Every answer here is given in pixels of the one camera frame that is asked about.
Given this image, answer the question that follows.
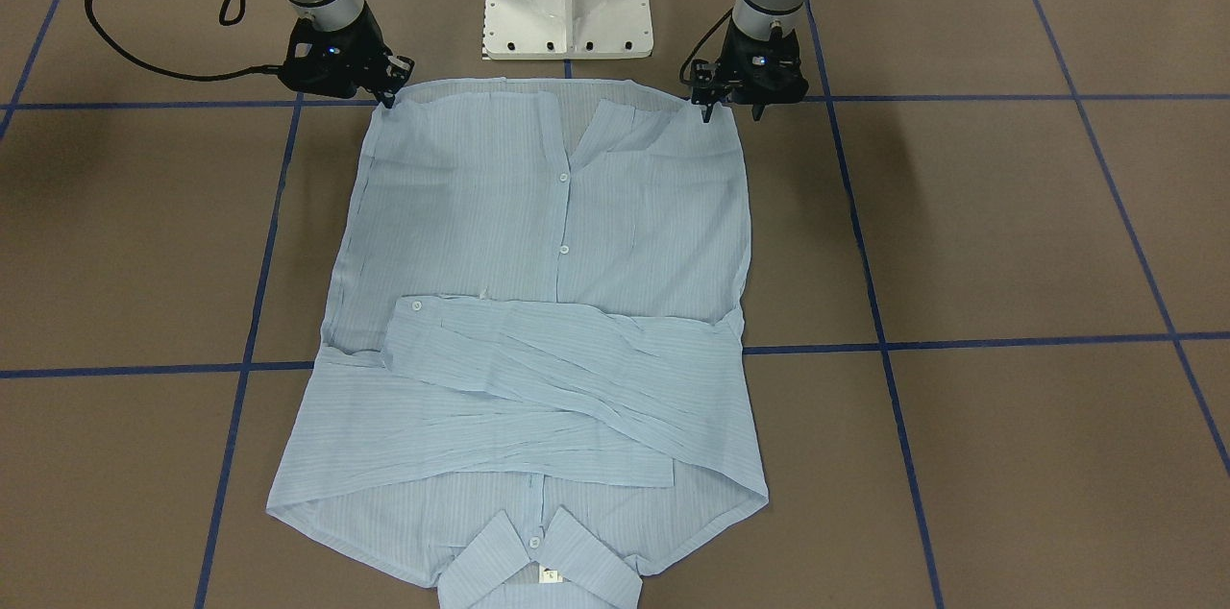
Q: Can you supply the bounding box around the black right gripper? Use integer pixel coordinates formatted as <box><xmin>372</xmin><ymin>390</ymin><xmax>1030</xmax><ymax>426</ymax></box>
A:
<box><xmin>288</xmin><ymin>9</ymin><xmax>416</xmax><ymax>109</ymax></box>

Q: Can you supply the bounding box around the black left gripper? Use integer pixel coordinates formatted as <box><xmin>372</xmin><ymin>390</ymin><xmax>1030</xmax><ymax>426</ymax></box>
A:
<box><xmin>690</xmin><ymin>18</ymin><xmax>808</xmax><ymax>124</ymax></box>

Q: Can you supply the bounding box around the light blue button shirt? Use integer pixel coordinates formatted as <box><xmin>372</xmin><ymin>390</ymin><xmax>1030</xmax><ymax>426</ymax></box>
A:
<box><xmin>264</xmin><ymin>78</ymin><xmax>769</xmax><ymax>608</ymax></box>

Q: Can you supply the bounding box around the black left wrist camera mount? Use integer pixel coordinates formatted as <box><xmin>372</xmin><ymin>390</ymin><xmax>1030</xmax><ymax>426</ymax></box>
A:
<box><xmin>726</xmin><ymin>30</ymin><xmax>809</xmax><ymax>105</ymax></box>

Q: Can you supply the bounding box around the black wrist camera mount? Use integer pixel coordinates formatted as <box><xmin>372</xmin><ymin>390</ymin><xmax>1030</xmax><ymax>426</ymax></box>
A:
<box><xmin>279</xmin><ymin>18</ymin><xmax>381</xmax><ymax>98</ymax></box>
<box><xmin>726</xmin><ymin>30</ymin><xmax>809</xmax><ymax>105</ymax></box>

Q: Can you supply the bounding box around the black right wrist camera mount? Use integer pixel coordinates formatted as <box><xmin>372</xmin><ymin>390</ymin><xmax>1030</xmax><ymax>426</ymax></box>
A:
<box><xmin>279</xmin><ymin>18</ymin><xmax>381</xmax><ymax>98</ymax></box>

